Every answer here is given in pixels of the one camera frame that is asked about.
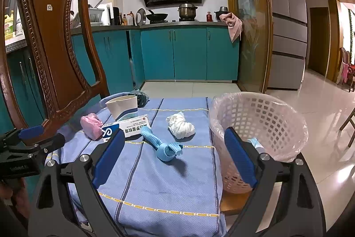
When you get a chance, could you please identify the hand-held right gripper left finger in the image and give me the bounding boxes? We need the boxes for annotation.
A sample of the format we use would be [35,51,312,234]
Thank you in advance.
[29,129,126,237]

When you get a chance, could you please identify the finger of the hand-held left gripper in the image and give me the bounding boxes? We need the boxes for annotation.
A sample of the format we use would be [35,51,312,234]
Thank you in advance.
[25,134,65,155]
[0,125,45,144]

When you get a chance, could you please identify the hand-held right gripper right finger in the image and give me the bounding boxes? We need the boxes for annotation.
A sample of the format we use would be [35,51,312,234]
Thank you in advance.
[224,127,326,237]

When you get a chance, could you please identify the light blue face mask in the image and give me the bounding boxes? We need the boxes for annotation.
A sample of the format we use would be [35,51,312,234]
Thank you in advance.
[248,138,264,154]

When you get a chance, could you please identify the white plastic basket with liner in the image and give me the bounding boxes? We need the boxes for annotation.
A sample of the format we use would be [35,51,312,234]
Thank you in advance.
[209,92,308,194]

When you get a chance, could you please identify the blue and white medicine box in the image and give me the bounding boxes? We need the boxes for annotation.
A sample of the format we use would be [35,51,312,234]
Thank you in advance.
[101,114,152,143]

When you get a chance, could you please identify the crumpled pink tissue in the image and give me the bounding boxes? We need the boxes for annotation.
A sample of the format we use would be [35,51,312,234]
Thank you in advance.
[80,113,104,140]

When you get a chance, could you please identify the white paper cup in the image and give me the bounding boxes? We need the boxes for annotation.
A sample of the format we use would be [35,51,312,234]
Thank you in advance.
[105,95,138,121]

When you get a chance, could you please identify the knotted light blue cloth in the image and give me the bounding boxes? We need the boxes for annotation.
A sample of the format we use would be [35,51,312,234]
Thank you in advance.
[139,126,183,162]

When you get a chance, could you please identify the blue striped tablecloth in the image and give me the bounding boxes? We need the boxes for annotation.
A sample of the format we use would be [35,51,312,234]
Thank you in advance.
[57,97,226,237]

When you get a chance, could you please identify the crumpled white cloth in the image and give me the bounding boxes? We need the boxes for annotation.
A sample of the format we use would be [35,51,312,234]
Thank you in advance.
[166,113,195,140]

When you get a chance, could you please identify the black plastic bag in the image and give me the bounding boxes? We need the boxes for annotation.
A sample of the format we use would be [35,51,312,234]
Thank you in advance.
[129,90,150,108]

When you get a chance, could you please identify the carved wooden chair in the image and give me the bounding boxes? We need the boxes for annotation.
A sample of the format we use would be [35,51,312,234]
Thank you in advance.
[0,0,110,143]

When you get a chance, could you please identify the yellow detergent bottle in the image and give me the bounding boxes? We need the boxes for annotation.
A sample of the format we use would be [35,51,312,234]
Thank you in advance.
[4,11,16,39]

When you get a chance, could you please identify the dark wooden stool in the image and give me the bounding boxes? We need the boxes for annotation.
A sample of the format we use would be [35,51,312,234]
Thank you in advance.
[340,109,355,147]

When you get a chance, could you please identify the teal lower kitchen cabinets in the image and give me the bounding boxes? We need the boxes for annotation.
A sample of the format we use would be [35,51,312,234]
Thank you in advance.
[0,26,240,126]

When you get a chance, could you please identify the white dish rack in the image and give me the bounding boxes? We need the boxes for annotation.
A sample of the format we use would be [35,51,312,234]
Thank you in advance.
[69,8,105,28]

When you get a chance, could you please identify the pink towel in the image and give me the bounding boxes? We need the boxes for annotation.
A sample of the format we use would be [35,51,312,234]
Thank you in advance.
[219,12,242,43]

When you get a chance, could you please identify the silver refrigerator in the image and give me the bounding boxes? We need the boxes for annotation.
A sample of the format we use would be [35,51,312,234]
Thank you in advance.
[263,0,308,90]

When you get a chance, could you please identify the pink covered chair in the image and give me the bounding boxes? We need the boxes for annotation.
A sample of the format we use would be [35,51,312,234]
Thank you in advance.
[337,48,355,92]

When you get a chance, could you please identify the white kitchen appliance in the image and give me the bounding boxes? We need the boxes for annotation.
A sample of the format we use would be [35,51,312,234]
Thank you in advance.
[104,2,114,26]

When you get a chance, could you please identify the round pot lid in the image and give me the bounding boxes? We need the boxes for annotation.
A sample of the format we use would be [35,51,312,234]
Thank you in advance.
[135,8,146,26]

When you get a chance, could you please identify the dark small pot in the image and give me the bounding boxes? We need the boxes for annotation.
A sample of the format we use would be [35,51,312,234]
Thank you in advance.
[213,6,228,21]

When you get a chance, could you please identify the black wok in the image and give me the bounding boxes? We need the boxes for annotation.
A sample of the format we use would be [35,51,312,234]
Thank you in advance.
[146,10,169,22]

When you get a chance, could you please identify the steel cooking pot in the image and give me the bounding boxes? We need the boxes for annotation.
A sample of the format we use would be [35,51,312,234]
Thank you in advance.
[178,3,198,19]

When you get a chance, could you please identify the glass door with wooden frame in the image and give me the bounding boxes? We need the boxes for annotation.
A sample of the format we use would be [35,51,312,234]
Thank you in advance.
[226,0,271,93]

